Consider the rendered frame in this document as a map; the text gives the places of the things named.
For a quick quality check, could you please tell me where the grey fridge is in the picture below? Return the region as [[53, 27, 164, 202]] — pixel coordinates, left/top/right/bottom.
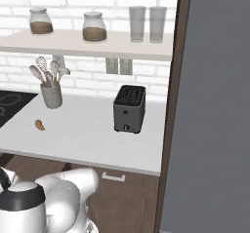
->
[[159, 0, 250, 233]]

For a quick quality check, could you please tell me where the white wall socket plate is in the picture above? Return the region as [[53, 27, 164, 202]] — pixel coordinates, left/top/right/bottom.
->
[[104, 58, 119, 75], [119, 58, 134, 76]]

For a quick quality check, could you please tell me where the brown drawer front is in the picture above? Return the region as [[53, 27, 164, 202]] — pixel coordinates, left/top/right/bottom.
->
[[85, 167, 161, 233]]

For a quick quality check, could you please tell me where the dark grey toaster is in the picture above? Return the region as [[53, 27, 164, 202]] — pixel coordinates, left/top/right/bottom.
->
[[112, 84, 146, 135]]

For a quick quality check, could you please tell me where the white wall shelf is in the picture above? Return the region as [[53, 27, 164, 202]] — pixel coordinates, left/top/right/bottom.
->
[[0, 28, 175, 62]]

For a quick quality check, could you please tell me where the small brown food piece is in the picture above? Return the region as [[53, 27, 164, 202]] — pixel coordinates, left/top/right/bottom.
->
[[34, 119, 46, 132]]

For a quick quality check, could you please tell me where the clear drinking glass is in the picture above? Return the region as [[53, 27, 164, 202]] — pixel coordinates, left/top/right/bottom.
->
[[148, 6, 168, 44], [128, 6, 147, 43]]

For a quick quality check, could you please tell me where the glass jar with brown contents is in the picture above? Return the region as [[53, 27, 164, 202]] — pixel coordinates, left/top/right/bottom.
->
[[28, 7, 55, 36], [81, 11, 108, 43]]

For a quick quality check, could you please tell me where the white slotted spoon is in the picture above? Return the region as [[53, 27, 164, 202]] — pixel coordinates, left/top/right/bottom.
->
[[35, 56, 49, 79]]

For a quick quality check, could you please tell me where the brown wooden side panel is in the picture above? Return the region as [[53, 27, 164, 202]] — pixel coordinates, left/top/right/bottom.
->
[[153, 0, 193, 233]]

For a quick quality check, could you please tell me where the white drawer handle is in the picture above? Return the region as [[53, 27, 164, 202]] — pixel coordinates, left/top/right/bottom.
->
[[101, 172, 127, 183]]

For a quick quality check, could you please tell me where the black hob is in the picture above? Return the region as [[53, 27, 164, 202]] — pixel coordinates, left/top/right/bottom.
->
[[0, 90, 39, 129]]

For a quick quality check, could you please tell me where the white utensil pot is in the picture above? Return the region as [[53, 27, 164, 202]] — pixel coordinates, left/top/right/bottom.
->
[[39, 82, 63, 110]]

